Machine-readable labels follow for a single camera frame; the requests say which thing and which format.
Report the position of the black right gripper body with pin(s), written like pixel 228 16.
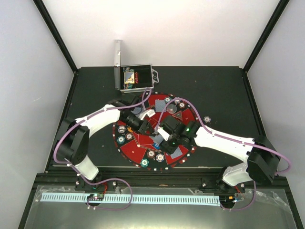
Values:
pixel 170 148

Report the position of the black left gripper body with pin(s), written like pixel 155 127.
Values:
pixel 134 125

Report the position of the blue card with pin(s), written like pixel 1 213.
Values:
pixel 137 110
pixel 177 153
pixel 159 105

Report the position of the blue white chips seat seven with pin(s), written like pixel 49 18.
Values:
pixel 122 129

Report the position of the brown chip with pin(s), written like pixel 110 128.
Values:
pixel 182 105
pixel 129 136
pixel 150 154

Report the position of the black triangular token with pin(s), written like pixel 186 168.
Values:
pixel 178 115

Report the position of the green chips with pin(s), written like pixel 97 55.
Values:
pixel 167 100
pixel 144 163
pixel 120 139

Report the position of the grey card deck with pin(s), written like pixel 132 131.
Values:
pixel 157 139

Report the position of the clear round dealer puck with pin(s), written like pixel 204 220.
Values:
pixel 171 108

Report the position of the purple white chip stack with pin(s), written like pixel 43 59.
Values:
pixel 207 119

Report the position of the blue white chip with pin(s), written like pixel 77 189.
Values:
pixel 160 157

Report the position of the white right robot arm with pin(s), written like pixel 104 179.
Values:
pixel 258 161

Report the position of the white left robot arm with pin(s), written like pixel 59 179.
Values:
pixel 72 140

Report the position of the open aluminium poker case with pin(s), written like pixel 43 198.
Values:
pixel 145 75

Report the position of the card pack in case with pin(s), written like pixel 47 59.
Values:
pixel 129 77

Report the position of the small green circuit board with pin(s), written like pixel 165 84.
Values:
pixel 95 197

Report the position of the light blue cable duct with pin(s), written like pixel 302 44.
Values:
pixel 133 199

